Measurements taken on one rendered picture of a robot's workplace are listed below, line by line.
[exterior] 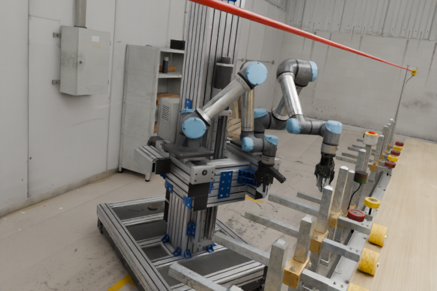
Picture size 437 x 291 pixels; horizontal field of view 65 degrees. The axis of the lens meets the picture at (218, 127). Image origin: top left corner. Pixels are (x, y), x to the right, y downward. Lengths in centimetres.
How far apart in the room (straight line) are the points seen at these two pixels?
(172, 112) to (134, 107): 183
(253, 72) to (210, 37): 45
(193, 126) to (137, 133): 243
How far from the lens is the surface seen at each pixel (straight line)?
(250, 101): 194
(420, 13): 970
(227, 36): 217
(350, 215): 187
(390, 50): 957
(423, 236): 189
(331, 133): 171
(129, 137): 423
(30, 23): 335
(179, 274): 111
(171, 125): 234
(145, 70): 400
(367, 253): 139
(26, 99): 338
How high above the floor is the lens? 160
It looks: 12 degrees down
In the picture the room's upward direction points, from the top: 7 degrees clockwise
